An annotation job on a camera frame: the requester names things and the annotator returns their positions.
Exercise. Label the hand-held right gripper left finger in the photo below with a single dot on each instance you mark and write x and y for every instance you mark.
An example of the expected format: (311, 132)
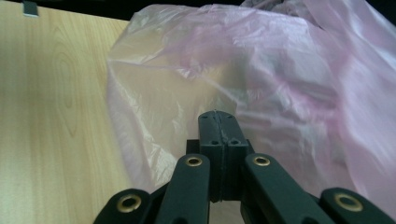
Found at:
(212, 155)

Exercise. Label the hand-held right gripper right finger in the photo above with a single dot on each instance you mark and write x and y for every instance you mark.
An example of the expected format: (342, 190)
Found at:
(233, 155)

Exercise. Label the pink plastic bag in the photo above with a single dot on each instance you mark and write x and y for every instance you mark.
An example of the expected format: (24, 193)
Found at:
(264, 77)

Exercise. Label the grey table edge bracket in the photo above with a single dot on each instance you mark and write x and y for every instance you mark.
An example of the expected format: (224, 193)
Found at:
(30, 8)

